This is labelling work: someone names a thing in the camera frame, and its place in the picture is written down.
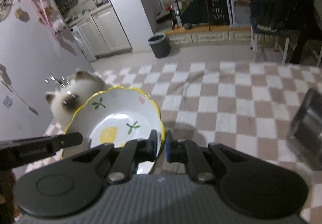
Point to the white kitchen cabinet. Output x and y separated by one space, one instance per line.
105 30

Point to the pink ribbon with white pompom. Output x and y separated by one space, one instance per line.
41 12

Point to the white box with teal label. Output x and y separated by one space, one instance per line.
239 10

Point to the white cat-shaped ceramic jar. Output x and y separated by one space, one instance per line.
75 98

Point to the brown white checkered tablecloth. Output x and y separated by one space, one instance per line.
226 113

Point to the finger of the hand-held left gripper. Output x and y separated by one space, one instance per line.
68 140

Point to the small metal ornament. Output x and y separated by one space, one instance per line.
59 80

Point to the grey trash bin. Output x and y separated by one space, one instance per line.
159 45

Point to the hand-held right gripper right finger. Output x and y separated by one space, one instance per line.
169 146

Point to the dark chair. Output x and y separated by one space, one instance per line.
271 22

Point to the lemon print yellow-rimmed bowl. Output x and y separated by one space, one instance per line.
113 113

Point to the rectangular steel container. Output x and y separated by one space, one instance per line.
308 126

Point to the black letter board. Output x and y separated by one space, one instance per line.
216 12

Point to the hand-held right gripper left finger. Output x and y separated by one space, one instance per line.
154 144

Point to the low wooden-topped bench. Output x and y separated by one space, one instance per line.
208 35

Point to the black bulb-shaped object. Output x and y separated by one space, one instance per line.
188 26

